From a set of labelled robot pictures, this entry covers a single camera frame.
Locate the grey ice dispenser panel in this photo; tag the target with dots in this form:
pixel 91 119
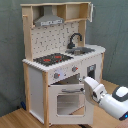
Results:
pixel 91 71

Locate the left grey stove knob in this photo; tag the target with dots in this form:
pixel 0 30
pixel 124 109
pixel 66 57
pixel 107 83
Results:
pixel 56 75

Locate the white wooden toy kitchen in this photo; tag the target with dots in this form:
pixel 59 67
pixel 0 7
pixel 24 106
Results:
pixel 46 40

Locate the right grey stove knob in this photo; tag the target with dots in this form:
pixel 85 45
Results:
pixel 74 68

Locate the black toy faucet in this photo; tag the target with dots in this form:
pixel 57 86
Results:
pixel 73 40

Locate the black stovetop red burners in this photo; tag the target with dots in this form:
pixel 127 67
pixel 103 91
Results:
pixel 52 59

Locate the grey toy sink basin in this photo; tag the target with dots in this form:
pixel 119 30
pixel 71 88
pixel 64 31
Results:
pixel 79 51

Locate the grey range hood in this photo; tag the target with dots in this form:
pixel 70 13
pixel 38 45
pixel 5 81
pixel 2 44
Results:
pixel 48 18

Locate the white oven door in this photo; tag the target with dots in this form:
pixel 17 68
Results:
pixel 68 105

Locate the white microwave door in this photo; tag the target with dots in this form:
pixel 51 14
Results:
pixel 90 12

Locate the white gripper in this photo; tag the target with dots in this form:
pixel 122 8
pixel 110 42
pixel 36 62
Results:
pixel 94 91

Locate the grey stove knob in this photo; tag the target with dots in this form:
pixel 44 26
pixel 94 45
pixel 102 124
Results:
pixel 56 75
pixel 74 68

